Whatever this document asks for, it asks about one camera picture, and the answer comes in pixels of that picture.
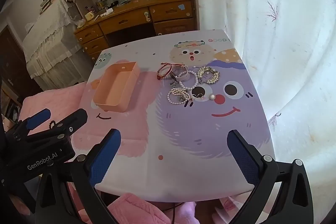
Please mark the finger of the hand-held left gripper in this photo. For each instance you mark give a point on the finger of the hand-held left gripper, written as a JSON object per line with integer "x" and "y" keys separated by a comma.
{"x": 39, "y": 117}
{"x": 76, "y": 119}

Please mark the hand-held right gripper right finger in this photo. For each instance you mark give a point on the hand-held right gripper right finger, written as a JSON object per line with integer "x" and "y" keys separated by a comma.
{"x": 242, "y": 158}

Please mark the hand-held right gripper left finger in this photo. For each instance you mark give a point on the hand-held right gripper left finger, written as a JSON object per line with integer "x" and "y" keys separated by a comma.
{"x": 105, "y": 158}

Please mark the pink plastic box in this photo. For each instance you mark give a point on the pink plastic box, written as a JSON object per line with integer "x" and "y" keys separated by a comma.
{"x": 113, "y": 106}

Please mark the gold leaf hair comb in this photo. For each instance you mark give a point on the gold leaf hair comb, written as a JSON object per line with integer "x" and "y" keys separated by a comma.
{"x": 210, "y": 81}

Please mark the pink blanket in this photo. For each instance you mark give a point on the pink blanket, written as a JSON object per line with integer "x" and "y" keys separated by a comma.
{"x": 47, "y": 100}

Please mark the cartoon printed tablecloth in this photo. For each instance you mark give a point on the cartoon printed tablecloth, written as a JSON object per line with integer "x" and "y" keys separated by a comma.
{"x": 183, "y": 134}

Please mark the pearl earring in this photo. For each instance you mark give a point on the pearl earring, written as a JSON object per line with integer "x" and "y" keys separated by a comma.
{"x": 212, "y": 97}

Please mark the white lace cover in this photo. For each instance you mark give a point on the white lace cover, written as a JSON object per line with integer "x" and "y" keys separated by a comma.
{"x": 52, "y": 37}

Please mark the pink smart watch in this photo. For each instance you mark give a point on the pink smart watch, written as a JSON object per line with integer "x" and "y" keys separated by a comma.
{"x": 183, "y": 78}

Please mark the yellow mug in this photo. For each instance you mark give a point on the yellow mug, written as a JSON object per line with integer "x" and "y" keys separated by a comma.
{"x": 89, "y": 15}

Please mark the wooden desk with drawers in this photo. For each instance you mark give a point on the wooden desk with drawers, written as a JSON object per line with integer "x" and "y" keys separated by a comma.
{"x": 131, "y": 20}

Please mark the white floral curtain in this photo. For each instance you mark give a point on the white floral curtain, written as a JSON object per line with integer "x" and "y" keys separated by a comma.
{"x": 283, "y": 43}

